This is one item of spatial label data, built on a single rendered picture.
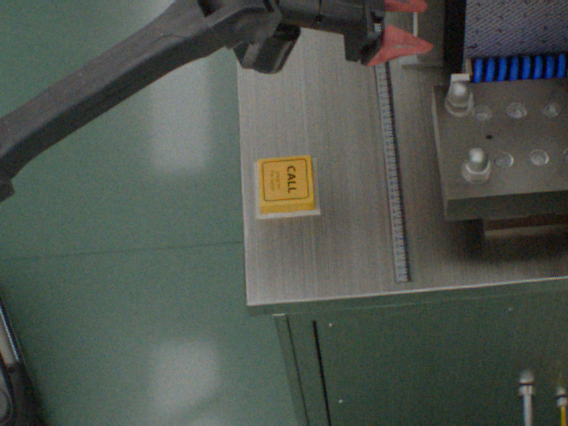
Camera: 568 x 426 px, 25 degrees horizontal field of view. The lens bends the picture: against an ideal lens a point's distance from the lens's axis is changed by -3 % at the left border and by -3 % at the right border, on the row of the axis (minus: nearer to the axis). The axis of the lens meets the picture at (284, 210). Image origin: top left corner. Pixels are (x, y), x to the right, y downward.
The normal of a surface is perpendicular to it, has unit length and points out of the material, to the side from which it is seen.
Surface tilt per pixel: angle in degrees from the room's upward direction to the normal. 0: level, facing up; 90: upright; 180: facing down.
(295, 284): 0
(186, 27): 16
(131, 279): 0
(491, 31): 90
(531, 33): 90
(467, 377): 90
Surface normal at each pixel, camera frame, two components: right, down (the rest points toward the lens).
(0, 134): -0.34, -0.36
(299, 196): -0.07, -0.44
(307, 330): 0.05, 0.89
